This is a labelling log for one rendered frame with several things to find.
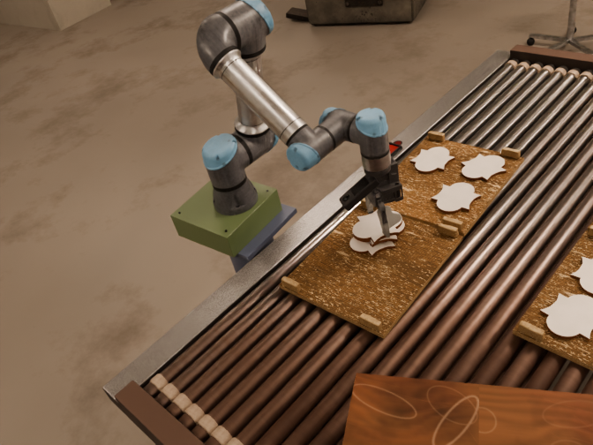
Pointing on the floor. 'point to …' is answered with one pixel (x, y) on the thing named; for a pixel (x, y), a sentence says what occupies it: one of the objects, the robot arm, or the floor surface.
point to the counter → (48, 12)
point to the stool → (566, 34)
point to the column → (263, 237)
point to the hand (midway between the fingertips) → (377, 224)
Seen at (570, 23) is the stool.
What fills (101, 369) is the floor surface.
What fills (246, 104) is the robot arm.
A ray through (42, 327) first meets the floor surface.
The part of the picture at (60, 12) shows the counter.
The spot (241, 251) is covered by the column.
